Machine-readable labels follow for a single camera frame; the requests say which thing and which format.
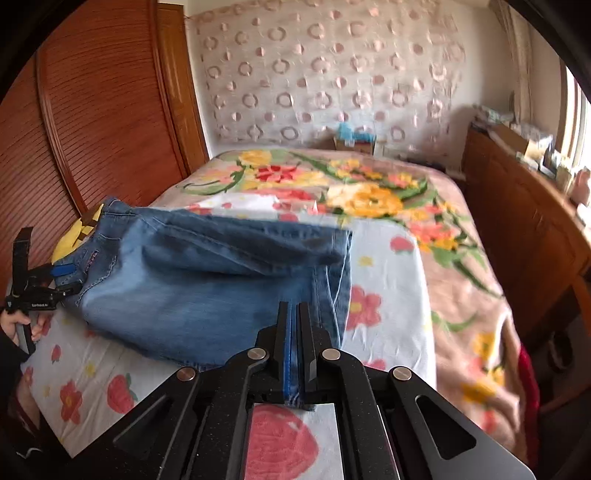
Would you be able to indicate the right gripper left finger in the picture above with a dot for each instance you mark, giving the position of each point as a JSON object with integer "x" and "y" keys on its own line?
{"x": 273, "y": 379}

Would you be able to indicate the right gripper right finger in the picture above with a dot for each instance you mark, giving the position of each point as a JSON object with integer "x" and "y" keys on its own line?
{"x": 311, "y": 341}

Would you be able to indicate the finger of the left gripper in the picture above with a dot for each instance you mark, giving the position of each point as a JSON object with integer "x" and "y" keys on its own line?
{"x": 67, "y": 290}
{"x": 62, "y": 270}

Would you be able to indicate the blue denim jeans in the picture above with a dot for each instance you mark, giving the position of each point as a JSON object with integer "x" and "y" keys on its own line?
{"x": 196, "y": 289}

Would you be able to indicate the person's left hand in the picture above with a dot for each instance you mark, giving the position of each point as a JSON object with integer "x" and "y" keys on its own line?
{"x": 10, "y": 322}

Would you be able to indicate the yellow Pikachu plush toy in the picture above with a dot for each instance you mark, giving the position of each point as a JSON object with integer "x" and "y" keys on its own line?
{"x": 79, "y": 231}

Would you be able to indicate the white strawberry print quilt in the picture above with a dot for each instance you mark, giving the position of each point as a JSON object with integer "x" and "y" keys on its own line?
{"x": 84, "y": 380}

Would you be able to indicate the pink floral blanket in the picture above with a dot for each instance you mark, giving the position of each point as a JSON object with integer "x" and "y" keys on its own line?
{"x": 415, "y": 216}

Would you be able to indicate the brown louvered wardrobe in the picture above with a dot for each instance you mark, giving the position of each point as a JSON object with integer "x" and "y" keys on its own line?
{"x": 104, "y": 107}

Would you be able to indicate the cardboard box with blue items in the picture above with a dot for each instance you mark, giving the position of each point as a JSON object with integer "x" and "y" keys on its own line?
{"x": 347, "y": 139}

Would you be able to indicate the red cloth beside bed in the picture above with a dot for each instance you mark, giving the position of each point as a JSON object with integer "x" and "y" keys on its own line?
{"x": 531, "y": 406}

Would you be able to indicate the wooden sideboard cabinet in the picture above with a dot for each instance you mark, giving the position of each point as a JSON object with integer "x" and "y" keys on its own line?
{"x": 539, "y": 251}

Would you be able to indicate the pink circle patterned curtain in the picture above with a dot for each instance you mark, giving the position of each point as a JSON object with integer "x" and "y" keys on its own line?
{"x": 293, "y": 72}

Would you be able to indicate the stack of papers on cabinet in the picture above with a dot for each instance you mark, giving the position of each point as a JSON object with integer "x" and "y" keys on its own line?
{"x": 486, "y": 118}

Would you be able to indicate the cardboard box on cabinet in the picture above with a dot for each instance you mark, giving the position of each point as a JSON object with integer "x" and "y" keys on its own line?
{"x": 512, "y": 139}

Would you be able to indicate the beige window curtain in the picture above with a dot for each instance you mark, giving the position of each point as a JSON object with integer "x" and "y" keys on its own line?
{"x": 518, "y": 35}

